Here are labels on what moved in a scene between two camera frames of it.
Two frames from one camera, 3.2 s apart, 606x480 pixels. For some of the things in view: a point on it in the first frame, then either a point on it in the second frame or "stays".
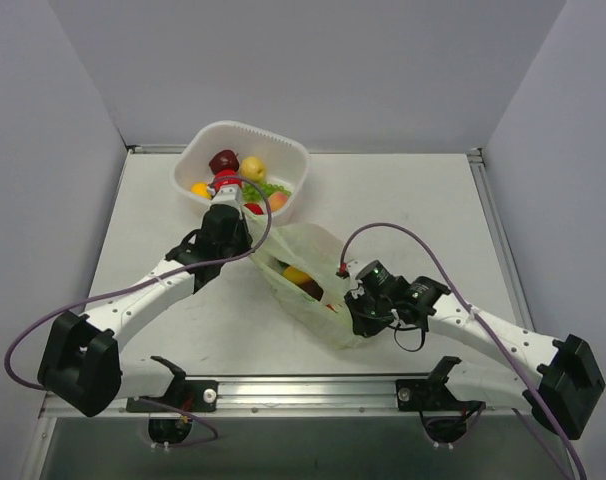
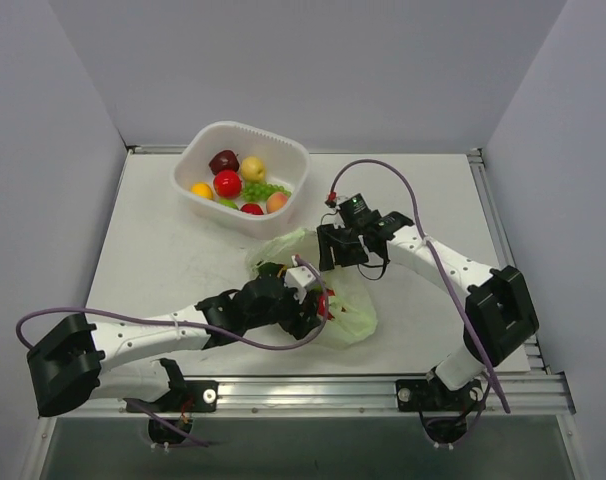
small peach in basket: (277, 201) stays
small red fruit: (254, 208) stays
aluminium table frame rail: (500, 239) stays
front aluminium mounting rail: (289, 396) stays
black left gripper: (222, 220) to (305, 310)
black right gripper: (359, 310) to (341, 245)
